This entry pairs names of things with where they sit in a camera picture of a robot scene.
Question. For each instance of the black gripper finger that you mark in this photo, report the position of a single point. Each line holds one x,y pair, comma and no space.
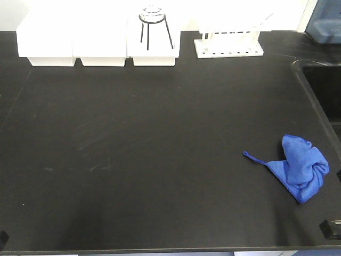
330,229
4,237

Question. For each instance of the blue microfiber cloth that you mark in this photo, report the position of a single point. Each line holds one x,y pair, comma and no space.
302,171

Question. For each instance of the black lab sink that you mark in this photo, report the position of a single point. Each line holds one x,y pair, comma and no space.
322,79

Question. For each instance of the blue plastic container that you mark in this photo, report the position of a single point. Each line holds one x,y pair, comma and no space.
324,23

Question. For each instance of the white box left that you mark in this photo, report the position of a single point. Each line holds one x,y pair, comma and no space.
45,41

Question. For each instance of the white box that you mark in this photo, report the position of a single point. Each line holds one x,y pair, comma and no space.
45,41
160,52
100,41

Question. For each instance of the white test tube rack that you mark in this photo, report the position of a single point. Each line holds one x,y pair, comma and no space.
227,36

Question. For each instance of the white box middle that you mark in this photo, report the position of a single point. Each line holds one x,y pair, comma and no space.
100,41

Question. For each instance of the white box right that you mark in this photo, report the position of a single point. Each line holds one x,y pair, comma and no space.
160,52

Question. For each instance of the black wire tripod stand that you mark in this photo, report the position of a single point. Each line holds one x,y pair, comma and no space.
153,15

